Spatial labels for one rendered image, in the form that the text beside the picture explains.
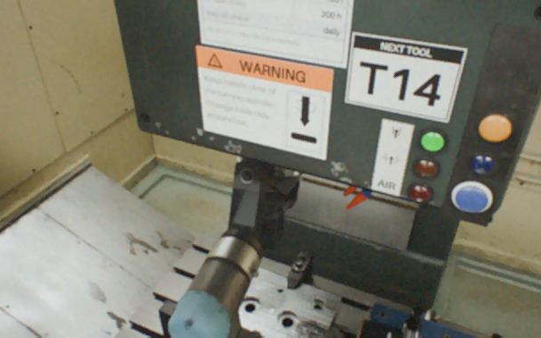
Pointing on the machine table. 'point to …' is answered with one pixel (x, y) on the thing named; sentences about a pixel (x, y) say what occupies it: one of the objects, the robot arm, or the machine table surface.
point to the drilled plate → (288, 308)
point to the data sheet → (280, 28)
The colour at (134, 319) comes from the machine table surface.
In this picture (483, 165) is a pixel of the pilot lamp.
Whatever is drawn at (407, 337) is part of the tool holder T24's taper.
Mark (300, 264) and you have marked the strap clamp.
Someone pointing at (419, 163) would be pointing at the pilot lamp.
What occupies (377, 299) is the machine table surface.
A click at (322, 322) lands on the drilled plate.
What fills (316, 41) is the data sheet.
